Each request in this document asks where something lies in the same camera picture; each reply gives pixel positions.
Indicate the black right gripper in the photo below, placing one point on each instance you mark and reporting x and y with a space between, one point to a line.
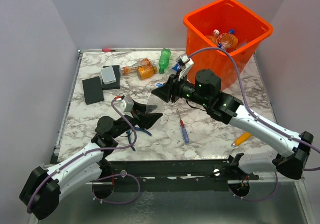
169 90

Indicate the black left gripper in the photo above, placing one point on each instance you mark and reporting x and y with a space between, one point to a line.
145 120

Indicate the green plastic bottle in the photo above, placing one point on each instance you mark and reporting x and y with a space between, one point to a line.
164 60

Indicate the large orange label jug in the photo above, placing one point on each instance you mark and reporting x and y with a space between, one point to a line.
214 37

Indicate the small orange juice bottle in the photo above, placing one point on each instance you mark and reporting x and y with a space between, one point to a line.
228 41

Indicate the small Pepsi bottle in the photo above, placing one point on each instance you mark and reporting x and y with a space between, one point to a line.
242 44

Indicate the clear white-cap bottle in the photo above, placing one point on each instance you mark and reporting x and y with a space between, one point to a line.
156 101

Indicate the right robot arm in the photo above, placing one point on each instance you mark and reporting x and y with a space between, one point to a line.
291 150

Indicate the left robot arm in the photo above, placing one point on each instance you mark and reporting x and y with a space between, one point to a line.
45 188

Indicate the orange plastic bin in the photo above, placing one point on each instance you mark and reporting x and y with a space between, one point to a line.
226 31

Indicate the orange label bottle right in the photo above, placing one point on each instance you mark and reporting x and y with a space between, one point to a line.
146 73

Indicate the tall orange label tea bottle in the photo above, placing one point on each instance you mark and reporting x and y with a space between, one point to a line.
143 63

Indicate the black flat block rear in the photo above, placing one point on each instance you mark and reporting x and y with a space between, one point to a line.
116 85

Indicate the black flat block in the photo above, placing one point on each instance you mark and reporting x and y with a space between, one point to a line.
116 85
93 92

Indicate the red blue screwdriver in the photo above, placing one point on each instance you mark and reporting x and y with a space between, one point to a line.
183 129

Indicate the white box device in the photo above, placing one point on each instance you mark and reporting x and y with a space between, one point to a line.
108 75

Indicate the black flat block front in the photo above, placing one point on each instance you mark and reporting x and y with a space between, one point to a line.
93 92

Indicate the red marker pen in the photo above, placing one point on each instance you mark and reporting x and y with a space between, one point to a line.
107 50

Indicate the yellow utility knife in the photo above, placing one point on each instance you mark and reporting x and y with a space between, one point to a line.
244 137

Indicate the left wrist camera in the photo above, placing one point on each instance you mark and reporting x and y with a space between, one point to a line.
126 103

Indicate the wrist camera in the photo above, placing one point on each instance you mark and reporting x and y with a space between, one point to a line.
126 103
185 63

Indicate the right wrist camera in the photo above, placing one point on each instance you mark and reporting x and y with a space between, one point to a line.
185 63

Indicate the right aluminium frame rail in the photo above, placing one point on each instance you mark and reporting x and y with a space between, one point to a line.
305 202

